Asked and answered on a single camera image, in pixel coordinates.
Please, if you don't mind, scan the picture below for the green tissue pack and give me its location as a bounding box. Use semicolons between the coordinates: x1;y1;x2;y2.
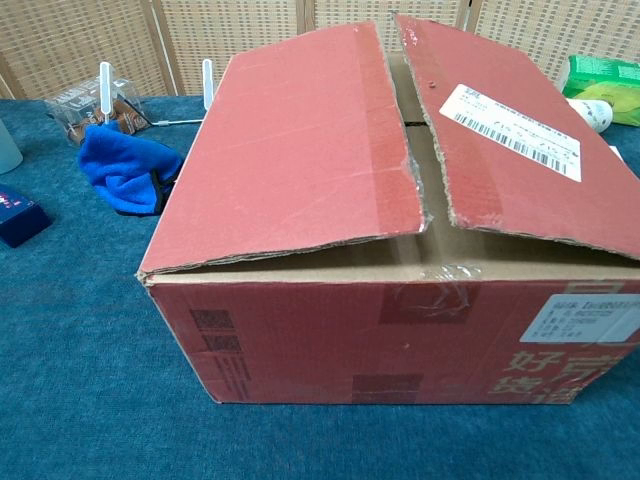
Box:
562;54;640;126

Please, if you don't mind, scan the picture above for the clear bag of nuts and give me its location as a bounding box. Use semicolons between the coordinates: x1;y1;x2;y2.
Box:
44;77;151;147

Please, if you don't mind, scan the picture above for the teal blue table cover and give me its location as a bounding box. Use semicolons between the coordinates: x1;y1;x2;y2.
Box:
0;94;640;480

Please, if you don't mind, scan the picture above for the dark blue printed box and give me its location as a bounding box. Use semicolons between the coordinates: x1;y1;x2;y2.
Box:
0;183;54;249

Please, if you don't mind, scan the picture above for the woven bamboo folding screen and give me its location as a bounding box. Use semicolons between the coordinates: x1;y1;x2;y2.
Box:
0;0;640;101

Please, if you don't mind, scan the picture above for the brown cardboard box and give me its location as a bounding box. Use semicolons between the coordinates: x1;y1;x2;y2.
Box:
134;13;640;406

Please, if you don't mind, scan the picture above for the stack of white paper cups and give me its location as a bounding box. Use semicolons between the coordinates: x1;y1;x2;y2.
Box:
567;98;614;134

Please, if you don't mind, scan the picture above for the blue fleece cloth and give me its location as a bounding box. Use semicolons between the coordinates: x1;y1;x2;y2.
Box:
77;124;184;217

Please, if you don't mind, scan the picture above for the pale blue plastic mug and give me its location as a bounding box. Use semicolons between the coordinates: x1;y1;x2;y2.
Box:
0;118;24;175

